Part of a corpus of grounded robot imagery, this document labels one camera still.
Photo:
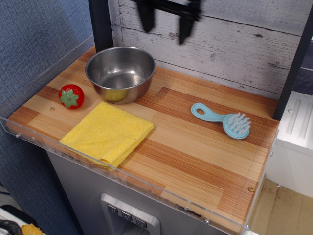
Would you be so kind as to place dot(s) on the red toy tomato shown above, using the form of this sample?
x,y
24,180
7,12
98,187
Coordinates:
x,y
71,96

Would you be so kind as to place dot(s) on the black right vertical post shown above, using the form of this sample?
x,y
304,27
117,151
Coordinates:
x,y
295,67

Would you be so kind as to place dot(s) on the yellow folded cloth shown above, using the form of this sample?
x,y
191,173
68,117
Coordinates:
x,y
107,135

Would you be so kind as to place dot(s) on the light blue scrub brush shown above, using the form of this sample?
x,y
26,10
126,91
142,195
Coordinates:
x,y
236,126

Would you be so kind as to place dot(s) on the yellow object bottom left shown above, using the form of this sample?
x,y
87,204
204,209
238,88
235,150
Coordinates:
x,y
30,229

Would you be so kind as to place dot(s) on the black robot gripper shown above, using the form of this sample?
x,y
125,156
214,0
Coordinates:
x,y
188,12

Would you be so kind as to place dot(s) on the grey cabinet with dispenser panel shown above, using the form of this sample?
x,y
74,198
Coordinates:
x,y
104,205

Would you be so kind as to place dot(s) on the black vertical post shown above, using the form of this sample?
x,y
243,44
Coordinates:
x,y
101,24
295,67

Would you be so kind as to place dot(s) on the white side cabinet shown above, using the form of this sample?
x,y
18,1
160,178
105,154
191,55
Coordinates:
x,y
290,163

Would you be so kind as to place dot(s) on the clear acrylic table guard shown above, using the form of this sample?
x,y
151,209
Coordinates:
x,y
185,162

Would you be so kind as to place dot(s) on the black left vertical post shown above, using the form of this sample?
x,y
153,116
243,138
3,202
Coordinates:
x,y
101,24

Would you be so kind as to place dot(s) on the stainless steel bowl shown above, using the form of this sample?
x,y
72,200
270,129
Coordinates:
x,y
121,75

